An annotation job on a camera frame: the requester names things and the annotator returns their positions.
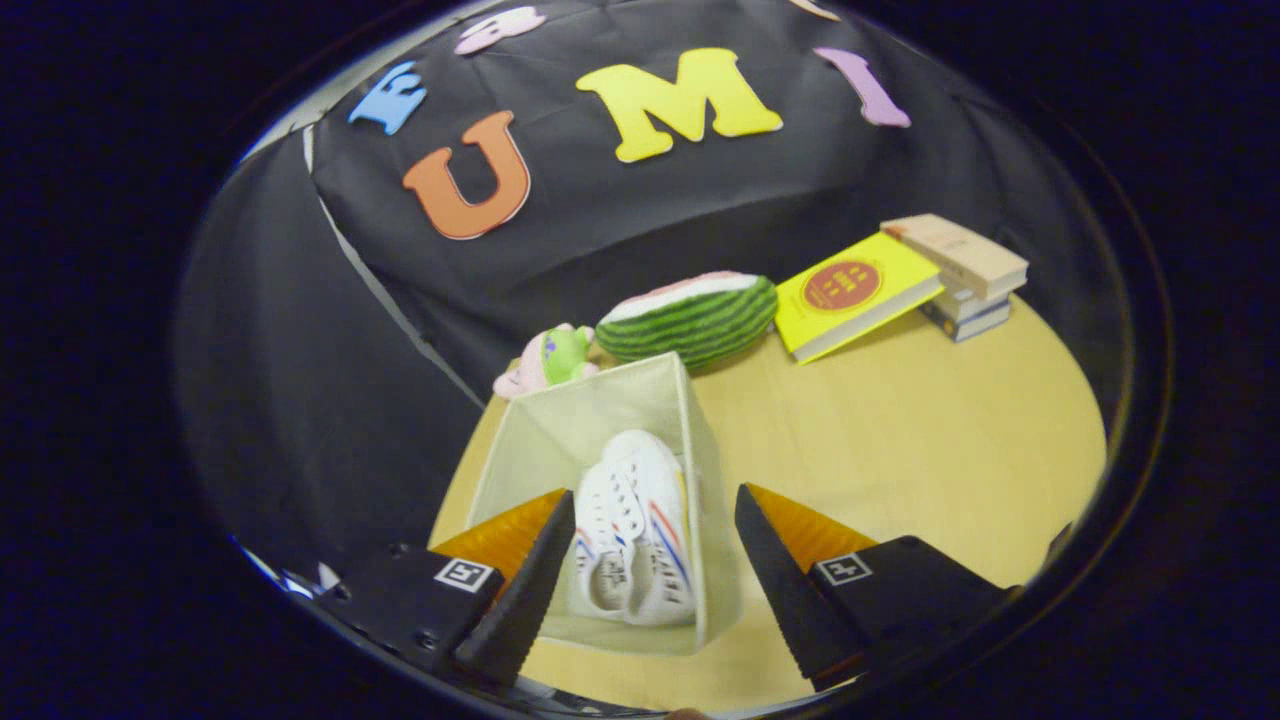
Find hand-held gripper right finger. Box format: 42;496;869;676
735;483;1011;693

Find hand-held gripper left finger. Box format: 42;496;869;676
320;488;578;689

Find white canvas shoe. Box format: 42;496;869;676
575;460;646;621
600;430;698;628

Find cream fabric storage box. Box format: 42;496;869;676
467;350;744;656

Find pink and green plush toy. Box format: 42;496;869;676
493;323;601;400

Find watermelon slice plush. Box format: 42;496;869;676
596;271;780;373

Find yellow book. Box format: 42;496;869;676
775;232;944;365

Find grey book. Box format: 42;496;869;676
920;280;1013;343

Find black backdrop cloth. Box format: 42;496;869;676
175;0;1131;581

